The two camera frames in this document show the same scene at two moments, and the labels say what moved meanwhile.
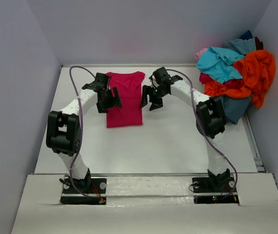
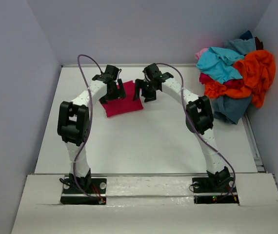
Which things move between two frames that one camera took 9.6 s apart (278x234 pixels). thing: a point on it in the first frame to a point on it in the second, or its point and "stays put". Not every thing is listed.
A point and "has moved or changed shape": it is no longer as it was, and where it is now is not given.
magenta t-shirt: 128,86 has moved or changed shape
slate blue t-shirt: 234,108 stays put
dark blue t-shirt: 246,35 stays put
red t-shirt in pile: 237,84 stays put
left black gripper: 110,102 to 114,92
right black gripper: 152,95 to 145,90
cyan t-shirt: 219,64 stays put
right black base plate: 215,190 stays put
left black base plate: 96,195 stays put
